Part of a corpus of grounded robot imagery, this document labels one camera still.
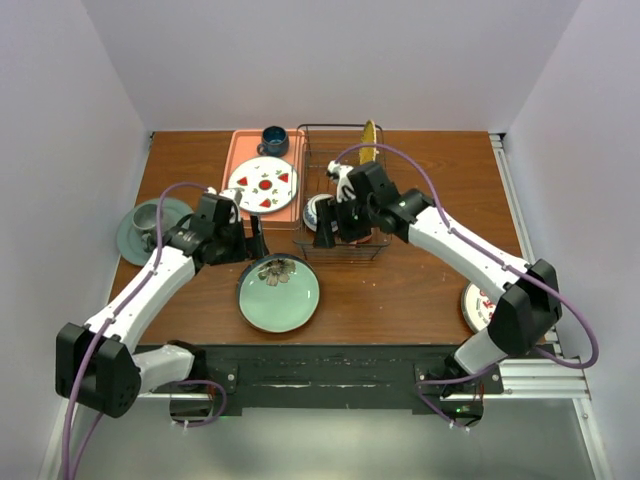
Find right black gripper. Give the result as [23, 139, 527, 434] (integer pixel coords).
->
[314, 191, 378, 248]

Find blue white porcelain bowl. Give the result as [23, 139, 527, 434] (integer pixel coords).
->
[303, 193, 333, 232]

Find pink ceramic mug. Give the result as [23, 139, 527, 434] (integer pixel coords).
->
[348, 235, 372, 246]

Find light green flower plate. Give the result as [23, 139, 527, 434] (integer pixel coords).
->
[236, 253, 321, 334]

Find yellow woven bamboo plate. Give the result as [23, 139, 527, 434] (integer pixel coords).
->
[359, 120, 377, 165]

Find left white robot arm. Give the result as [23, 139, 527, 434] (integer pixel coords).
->
[55, 188, 268, 418]

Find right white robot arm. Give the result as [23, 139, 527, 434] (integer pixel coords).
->
[314, 161, 562, 393]

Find dark teal plate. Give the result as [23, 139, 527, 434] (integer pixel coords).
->
[236, 253, 300, 320]

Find white watermelon pattern plate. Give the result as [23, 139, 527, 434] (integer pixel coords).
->
[228, 156, 299, 215]

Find grey green saucer plate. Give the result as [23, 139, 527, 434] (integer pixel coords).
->
[116, 197, 193, 266]

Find dark blue mug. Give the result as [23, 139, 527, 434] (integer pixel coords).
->
[256, 126, 289, 158]

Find pink plastic tray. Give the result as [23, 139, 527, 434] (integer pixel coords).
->
[223, 129, 303, 229]

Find grey metal mug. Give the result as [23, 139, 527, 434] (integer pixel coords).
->
[132, 203, 171, 252]

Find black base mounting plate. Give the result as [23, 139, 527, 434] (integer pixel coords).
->
[149, 343, 504, 421]

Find white plate red characters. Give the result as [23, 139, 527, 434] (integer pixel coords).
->
[461, 283, 496, 333]

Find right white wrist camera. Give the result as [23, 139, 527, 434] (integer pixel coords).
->
[326, 160, 356, 203]

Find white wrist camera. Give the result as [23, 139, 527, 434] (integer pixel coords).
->
[326, 160, 356, 203]
[205, 187, 244, 224]

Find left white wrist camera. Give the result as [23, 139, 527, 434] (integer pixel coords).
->
[205, 187, 244, 224]

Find black wire dish rack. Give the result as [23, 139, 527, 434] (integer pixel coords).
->
[292, 124, 391, 264]

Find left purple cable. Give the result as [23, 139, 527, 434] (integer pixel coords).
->
[59, 182, 211, 480]

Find aluminium frame rail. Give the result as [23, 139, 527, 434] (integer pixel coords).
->
[488, 132, 614, 480]

